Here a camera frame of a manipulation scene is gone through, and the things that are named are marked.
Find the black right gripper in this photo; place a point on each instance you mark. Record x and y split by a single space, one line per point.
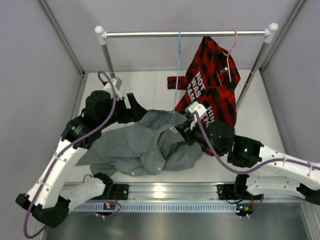
188 134

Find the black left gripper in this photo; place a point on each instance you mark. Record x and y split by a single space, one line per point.
133 114

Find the grey button shirt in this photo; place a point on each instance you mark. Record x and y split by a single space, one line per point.
147 147

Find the blue wire hanger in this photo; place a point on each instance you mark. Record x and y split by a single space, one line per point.
178 69

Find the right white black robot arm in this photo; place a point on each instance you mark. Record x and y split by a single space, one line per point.
259 169

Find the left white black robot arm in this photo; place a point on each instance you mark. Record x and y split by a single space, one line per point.
46 201

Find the red black plaid shirt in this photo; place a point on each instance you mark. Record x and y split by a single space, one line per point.
201 84

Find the silver clothes rack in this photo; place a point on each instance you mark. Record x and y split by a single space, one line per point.
268 34

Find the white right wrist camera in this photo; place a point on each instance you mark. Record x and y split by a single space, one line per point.
195 112

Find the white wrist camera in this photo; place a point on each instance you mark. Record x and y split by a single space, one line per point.
113 87
195 112

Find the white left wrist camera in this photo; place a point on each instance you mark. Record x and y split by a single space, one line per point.
113 87

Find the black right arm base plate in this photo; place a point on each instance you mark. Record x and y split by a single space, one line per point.
228 192

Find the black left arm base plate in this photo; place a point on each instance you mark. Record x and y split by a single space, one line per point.
119 192

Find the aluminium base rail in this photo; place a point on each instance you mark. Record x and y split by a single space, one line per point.
141 192

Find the pink wire hanger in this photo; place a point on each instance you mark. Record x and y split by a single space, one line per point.
224 67

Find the slotted grey cable duct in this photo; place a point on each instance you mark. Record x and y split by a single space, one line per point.
149 207

